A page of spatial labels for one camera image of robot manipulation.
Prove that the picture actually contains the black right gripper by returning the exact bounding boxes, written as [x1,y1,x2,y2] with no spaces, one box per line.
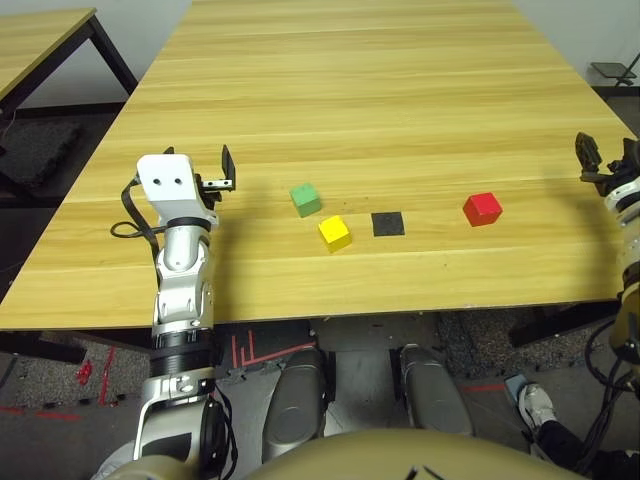
[574,131,640,199]

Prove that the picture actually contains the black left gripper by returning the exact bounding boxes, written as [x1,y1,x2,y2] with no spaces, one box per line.
[162,144,237,211]

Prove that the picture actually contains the green wooden block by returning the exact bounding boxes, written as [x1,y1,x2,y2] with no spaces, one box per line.
[289,182,322,219]

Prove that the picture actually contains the red wooden block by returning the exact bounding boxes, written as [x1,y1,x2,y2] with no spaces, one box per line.
[462,191,504,228]

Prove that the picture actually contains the yellow wooden block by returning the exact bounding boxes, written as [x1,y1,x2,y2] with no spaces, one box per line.
[317,214,353,254]

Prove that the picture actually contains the black folding stand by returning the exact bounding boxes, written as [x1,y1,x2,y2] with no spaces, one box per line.
[589,59,640,89]

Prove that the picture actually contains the black foam floor mat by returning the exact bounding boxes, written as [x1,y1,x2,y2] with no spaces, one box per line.
[0,117,84,189]

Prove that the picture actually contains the black table foot bar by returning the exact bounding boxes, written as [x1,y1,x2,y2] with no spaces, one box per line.
[508,302,621,349]
[0,329,89,365]

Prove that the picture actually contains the black square mat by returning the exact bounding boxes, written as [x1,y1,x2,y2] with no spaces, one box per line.
[370,211,406,238]

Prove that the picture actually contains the grey robot left leg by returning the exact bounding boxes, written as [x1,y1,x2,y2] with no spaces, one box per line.
[261,346,331,464]

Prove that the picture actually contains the grey robot leg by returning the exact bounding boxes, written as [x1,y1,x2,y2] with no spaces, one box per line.
[261,346,331,464]
[397,343,475,437]

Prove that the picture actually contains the white sneaker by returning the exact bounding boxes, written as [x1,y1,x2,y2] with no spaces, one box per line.
[517,382,557,444]

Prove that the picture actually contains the grey robot right leg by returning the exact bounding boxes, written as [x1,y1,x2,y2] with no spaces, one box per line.
[397,343,475,437]

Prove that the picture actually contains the bystander leg dark trousers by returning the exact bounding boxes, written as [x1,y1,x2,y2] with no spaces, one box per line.
[532,419,640,480]

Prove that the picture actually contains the beige robot torso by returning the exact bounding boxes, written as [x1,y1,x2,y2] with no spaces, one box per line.
[244,428,584,480]

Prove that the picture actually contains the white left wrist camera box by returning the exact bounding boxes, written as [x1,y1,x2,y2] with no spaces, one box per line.
[136,153,220,226]

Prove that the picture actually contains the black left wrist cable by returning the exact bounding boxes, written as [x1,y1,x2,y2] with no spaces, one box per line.
[109,172,166,246]

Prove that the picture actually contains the wooden side table black frame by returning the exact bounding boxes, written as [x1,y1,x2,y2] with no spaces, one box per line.
[0,7,140,114]

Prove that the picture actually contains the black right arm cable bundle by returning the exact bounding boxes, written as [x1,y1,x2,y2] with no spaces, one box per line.
[583,319,640,476]

